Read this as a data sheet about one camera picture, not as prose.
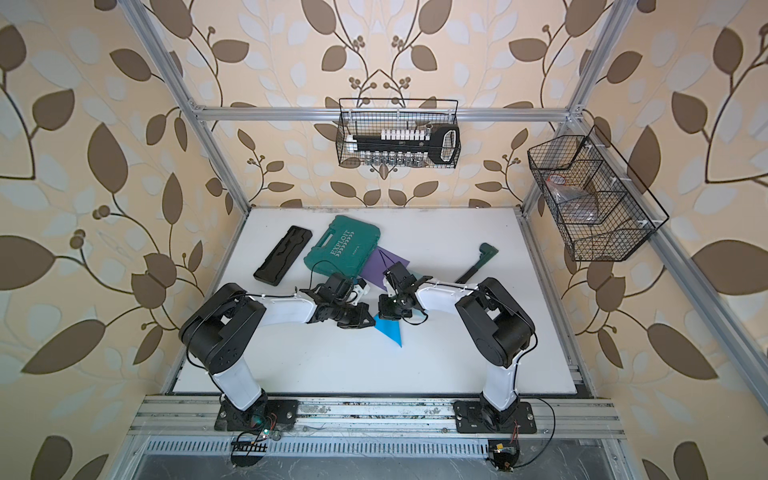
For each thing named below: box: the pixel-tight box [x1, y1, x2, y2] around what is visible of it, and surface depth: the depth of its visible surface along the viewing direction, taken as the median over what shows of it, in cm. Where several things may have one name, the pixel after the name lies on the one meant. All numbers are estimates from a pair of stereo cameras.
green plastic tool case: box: [303, 215, 381, 279], surface depth 104 cm
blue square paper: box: [374, 314, 402, 348], surface depth 90 cm
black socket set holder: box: [346, 124, 461, 165], surface depth 86 cm
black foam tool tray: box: [253, 225, 313, 286], surface depth 107 cm
